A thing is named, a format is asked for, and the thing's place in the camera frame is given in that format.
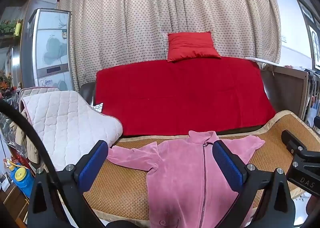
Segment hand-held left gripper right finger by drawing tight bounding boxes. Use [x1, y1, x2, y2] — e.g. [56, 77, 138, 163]
[212, 140, 297, 228]

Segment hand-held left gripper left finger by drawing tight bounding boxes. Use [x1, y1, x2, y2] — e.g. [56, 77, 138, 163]
[27, 140, 109, 228]

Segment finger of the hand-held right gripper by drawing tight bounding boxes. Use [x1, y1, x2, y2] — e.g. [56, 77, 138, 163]
[281, 129, 320, 168]

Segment pink zip jacket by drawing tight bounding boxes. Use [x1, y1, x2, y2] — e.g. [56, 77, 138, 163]
[107, 130, 266, 228]

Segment woven rattan mat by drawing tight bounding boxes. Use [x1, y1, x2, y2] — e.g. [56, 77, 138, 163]
[82, 109, 320, 221]

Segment white quilted pad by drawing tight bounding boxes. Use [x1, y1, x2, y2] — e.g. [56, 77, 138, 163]
[19, 88, 124, 171]

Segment beige garment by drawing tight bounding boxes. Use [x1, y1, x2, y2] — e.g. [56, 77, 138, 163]
[15, 111, 40, 165]

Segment blue bottle yellow cap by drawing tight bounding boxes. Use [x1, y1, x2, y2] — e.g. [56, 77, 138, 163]
[14, 167, 34, 198]

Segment red blanket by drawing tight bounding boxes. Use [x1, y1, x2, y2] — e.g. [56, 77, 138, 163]
[95, 56, 277, 136]

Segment clear plastic wrap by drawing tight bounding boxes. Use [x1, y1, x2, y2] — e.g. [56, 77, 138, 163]
[0, 93, 25, 158]

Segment orange artificial flowers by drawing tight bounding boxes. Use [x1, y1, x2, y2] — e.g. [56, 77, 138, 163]
[0, 68, 15, 94]

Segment red pillow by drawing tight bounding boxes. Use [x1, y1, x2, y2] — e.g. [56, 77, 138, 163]
[167, 32, 222, 63]

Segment silver refrigerator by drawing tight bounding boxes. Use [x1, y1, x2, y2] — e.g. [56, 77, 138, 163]
[20, 8, 75, 91]

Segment beige dotted curtain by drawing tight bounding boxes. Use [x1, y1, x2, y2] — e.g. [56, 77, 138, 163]
[57, 0, 282, 91]

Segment green plants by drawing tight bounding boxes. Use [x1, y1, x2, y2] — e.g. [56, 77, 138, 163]
[0, 18, 17, 34]

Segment black cable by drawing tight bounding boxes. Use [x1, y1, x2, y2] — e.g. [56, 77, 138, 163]
[0, 99, 100, 228]

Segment framed wall picture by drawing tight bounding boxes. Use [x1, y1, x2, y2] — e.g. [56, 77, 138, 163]
[306, 24, 320, 71]
[291, 0, 316, 23]

